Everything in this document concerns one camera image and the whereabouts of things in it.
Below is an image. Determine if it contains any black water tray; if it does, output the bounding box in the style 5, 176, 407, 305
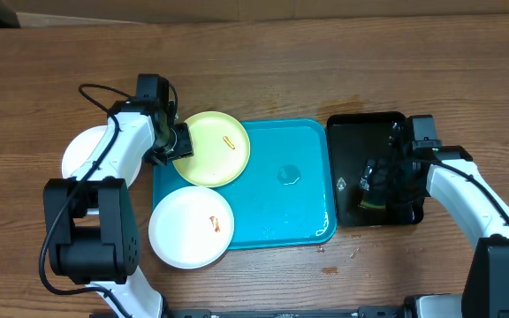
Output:
326, 111, 424, 227

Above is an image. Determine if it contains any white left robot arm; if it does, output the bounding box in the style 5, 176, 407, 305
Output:
39, 97, 192, 317

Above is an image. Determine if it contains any white plate with centre stain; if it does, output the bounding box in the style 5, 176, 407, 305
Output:
61, 122, 152, 186

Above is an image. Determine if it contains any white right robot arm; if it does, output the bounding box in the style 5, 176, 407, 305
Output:
361, 146, 509, 317

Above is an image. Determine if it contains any brown cardboard panel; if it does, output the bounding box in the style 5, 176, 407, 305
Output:
5, 0, 509, 23

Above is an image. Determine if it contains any yellow plate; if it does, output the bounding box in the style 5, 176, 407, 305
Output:
173, 111, 251, 187

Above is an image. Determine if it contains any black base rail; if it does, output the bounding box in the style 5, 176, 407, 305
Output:
161, 306, 414, 318

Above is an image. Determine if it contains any yellow green scrub sponge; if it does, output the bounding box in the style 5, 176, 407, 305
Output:
359, 188, 386, 210

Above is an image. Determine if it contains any blue plastic tray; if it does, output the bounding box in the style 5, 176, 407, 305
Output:
152, 119, 337, 250

